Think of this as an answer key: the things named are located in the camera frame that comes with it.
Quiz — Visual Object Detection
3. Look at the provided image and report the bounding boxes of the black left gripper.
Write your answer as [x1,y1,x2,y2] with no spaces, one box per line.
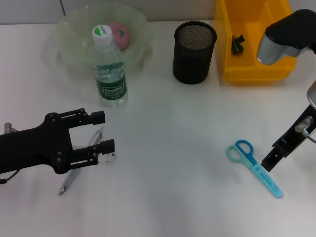
[0,108,116,175]

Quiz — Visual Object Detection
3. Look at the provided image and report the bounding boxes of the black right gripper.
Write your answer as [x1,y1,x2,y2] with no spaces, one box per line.
[261,104,316,173]

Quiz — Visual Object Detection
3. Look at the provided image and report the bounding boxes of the clear water bottle green label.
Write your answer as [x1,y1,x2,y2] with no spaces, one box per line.
[91,24,129,108]

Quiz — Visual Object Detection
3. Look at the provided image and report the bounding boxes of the green plastic wrapper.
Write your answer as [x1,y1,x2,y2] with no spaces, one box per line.
[231,34,246,55]

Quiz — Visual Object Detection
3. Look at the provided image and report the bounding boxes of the silver white pen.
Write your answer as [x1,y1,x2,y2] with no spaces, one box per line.
[57,126,105,197]

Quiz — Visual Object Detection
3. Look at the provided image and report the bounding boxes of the blue turquoise scissors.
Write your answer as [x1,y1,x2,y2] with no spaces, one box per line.
[226,139,284,199]

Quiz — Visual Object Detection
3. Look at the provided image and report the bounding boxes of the clear plastic ruler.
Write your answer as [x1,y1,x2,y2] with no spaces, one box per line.
[73,145,118,165]

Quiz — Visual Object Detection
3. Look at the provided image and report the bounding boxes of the green glass fruit plate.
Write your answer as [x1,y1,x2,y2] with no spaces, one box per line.
[43,2,156,74]

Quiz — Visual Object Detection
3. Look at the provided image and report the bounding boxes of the black mesh pen cup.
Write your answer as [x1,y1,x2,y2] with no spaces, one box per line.
[172,21,218,85]

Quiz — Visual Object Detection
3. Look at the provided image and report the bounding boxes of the yellow plastic storage bin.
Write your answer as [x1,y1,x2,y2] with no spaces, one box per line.
[213,0,303,86]

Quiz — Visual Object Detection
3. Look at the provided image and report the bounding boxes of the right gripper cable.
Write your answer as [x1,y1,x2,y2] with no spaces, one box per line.
[294,117,316,144]

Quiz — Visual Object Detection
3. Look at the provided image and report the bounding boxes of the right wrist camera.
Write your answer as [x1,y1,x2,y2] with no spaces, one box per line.
[256,9,316,66]

